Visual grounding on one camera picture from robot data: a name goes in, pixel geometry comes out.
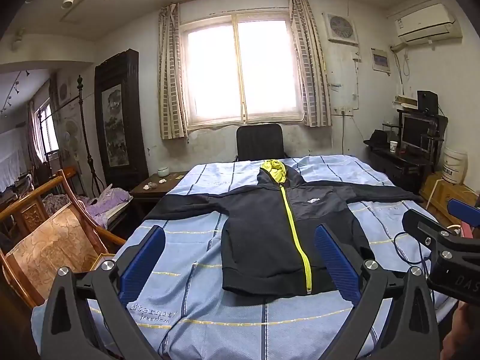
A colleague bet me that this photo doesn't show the light blue striped bed sheet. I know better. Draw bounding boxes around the light blue striped bed sheet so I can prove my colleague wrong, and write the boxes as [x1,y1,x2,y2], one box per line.
[31,154,462,360]

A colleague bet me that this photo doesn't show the person's right hand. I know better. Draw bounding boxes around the person's right hand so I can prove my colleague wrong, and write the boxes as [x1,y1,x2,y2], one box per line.
[451,302,480,360]

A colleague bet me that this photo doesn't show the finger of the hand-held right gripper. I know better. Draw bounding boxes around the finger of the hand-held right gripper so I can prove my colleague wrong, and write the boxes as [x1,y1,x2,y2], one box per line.
[447,199,480,230]
[402,209,456,246]

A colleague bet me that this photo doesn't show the wooden armchair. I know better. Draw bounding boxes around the wooden armchair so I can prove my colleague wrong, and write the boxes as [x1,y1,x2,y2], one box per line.
[0,169,127,308]

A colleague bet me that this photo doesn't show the dark wooden side table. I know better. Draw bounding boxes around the dark wooden side table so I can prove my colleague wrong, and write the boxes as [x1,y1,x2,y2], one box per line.
[129,170,190,214]

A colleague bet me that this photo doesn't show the white air conditioner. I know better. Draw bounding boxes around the white air conditioner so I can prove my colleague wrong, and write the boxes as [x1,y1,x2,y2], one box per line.
[387,3,463,44]

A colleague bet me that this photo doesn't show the dark wooden coat stand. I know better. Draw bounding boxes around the dark wooden coat stand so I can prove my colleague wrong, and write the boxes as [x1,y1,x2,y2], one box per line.
[77,75,104,197]

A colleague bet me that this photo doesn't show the black speaker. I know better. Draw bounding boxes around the black speaker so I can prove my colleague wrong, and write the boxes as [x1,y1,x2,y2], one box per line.
[417,90,439,115]

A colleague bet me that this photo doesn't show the white plastic bucket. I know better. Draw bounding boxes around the white plastic bucket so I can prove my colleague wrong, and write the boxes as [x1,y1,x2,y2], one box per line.
[442,147,469,185]

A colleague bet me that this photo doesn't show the black hooded zip jacket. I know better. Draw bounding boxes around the black hooded zip jacket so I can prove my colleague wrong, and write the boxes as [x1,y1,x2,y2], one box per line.
[143,160,424,299]

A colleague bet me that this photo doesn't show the dark framed painting screen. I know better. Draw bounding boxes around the dark framed painting screen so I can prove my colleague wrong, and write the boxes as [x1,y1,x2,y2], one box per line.
[94,49,150,192]

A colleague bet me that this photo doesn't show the dark wooden desk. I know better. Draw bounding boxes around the dark wooden desk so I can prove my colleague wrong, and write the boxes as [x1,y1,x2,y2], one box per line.
[365,142,443,196]

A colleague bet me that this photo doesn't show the black office chair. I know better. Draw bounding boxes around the black office chair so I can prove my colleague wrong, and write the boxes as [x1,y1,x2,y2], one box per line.
[236,124,287,163]

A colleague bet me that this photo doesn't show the white open box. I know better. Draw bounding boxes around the white open box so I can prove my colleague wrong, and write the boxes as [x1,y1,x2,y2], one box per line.
[90,253,117,271]

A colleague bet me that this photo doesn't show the white wall exhaust fan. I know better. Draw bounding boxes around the white wall exhaust fan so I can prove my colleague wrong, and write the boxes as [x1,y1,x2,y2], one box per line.
[323,12,359,46]

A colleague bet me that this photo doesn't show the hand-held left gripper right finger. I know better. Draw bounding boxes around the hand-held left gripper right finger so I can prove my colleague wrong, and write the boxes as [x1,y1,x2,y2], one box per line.
[314,224,440,360]

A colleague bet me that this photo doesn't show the wall electric panel box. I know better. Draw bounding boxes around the wall electric panel box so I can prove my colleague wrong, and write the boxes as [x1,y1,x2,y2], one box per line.
[371,48,391,73]

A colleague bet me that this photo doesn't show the bright window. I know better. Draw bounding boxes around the bright window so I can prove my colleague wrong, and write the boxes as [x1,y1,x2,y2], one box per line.
[179,13,305,128]

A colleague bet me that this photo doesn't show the white standing fan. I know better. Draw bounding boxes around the white standing fan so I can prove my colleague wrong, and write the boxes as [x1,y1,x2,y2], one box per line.
[62,118,81,162]

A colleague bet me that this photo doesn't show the black hat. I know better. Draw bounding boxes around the black hat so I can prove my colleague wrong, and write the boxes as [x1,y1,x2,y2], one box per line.
[364,129,391,149]

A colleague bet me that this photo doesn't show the dark charging cable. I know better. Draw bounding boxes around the dark charging cable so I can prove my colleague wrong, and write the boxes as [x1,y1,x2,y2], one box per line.
[394,231,432,282]

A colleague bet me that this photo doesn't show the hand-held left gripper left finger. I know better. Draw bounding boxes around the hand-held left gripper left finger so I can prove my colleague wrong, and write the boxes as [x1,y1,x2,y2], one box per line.
[40,226,166,360]

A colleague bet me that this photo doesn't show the purple cloth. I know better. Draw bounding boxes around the purple cloth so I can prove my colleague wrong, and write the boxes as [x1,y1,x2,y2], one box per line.
[84,184,134,229]

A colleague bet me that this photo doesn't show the beige checked curtain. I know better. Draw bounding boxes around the beige checked curtain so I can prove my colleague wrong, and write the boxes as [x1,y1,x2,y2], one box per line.
[287,0,332,127]
[157,4,188,140]

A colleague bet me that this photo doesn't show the black computer monitor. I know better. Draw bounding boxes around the black computer monitor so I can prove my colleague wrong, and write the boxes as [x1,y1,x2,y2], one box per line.
[401,114,432,151]

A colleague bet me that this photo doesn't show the cardboard box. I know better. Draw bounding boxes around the cardboard box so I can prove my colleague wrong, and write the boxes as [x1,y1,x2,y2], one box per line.
[420,172,480,226]

